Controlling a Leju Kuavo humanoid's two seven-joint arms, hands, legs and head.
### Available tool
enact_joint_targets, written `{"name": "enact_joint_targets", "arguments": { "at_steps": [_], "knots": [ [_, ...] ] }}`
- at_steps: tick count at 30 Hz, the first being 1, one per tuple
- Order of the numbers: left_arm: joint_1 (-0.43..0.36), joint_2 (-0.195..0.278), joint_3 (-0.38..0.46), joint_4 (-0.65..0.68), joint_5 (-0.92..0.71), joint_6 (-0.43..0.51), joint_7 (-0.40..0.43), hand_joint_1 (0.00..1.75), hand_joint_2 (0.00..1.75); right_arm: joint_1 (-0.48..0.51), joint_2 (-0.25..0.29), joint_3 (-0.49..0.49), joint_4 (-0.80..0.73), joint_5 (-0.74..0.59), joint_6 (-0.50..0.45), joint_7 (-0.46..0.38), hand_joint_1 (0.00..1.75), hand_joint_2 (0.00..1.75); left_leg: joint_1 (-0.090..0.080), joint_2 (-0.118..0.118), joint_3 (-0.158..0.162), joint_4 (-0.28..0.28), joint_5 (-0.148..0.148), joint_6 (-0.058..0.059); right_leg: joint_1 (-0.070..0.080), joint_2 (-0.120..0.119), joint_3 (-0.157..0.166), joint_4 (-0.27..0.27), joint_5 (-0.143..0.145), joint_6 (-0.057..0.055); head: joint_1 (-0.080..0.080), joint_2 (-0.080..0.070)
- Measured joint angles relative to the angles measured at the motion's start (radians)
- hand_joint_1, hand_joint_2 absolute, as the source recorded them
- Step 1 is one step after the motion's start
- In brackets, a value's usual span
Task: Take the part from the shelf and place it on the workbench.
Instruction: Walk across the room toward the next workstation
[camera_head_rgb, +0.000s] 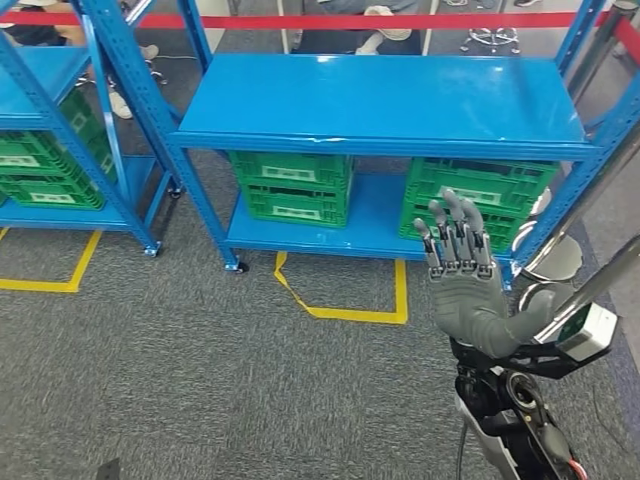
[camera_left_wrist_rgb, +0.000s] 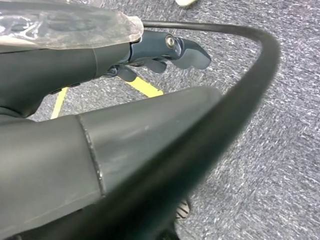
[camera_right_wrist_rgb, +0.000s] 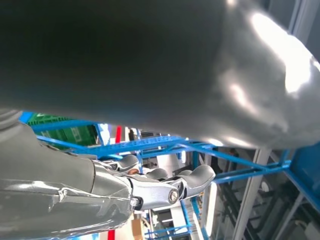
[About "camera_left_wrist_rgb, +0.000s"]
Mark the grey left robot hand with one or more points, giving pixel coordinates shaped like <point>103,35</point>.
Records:
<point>50,165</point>

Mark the black robot body part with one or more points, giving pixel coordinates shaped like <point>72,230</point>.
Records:
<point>183,208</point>

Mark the yellow floor tape outline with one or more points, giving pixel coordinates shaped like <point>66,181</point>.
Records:
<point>145,87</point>

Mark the person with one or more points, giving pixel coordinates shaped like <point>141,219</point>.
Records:
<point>185,2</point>

